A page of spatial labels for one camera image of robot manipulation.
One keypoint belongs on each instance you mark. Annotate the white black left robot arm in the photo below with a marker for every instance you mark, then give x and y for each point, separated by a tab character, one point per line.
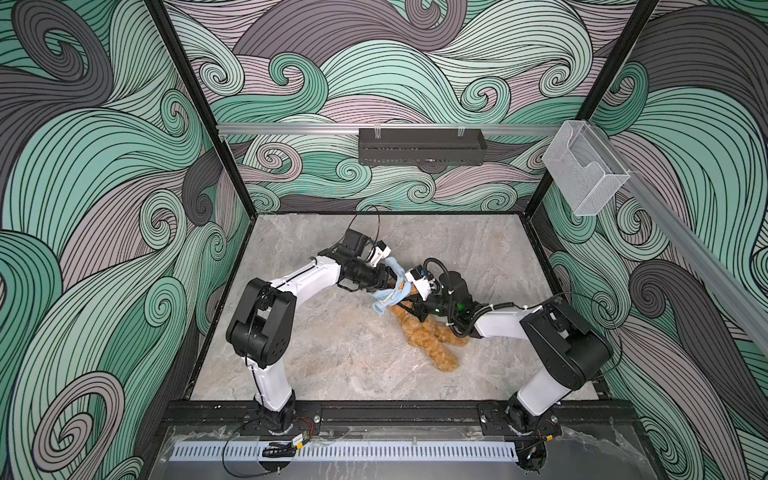
262	324

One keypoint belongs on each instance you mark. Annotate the aluminium wall rail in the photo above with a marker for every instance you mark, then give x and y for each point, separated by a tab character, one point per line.
681	206
304	128

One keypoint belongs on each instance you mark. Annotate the brown teddy bear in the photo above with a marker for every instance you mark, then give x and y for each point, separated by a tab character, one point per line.
430	336

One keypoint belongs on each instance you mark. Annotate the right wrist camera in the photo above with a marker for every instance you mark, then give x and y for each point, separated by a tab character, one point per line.
421	280

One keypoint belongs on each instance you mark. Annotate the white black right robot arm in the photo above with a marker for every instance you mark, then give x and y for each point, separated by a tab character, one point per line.
570	350

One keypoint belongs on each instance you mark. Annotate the black perforated wall tray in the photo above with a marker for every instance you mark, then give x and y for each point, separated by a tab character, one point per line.
398	147

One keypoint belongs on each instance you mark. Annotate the aluminium right wall rail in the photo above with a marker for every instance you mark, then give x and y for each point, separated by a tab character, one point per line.
681	206

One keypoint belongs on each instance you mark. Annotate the aluminium back wall rail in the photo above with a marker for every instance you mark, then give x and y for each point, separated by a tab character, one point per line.
304	128

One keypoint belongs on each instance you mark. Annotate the white slotted cable duct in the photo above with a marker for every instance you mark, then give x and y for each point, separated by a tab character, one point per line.
252	451

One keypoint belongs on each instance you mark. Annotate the clear plastic wall holder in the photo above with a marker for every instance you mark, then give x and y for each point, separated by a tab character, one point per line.
587	169

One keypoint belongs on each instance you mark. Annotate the light blue bear hoodie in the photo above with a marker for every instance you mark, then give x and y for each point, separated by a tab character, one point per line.
388	296

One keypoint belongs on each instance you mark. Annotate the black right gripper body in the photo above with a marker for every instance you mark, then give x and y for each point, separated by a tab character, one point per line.
436	306

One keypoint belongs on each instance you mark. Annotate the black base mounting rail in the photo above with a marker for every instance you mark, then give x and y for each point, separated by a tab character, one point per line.
492	417

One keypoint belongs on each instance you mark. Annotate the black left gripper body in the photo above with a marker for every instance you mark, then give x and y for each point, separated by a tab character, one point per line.
368	278

